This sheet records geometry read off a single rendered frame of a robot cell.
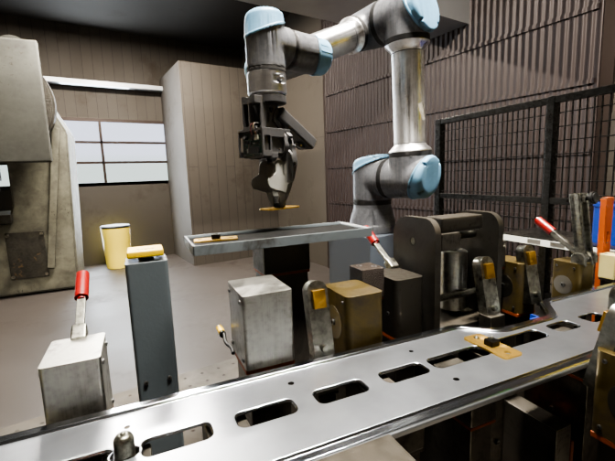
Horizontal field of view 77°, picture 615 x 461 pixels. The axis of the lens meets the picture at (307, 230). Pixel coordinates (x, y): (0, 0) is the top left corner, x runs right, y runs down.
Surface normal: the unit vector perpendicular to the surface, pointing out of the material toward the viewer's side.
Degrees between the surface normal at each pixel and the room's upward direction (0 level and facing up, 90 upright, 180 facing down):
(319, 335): 78
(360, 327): 90
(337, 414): 0
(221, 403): 0
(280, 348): 90
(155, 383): 90
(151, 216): 90
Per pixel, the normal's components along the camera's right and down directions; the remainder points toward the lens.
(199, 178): 0.54, 0.11
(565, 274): -0.91, 0.09
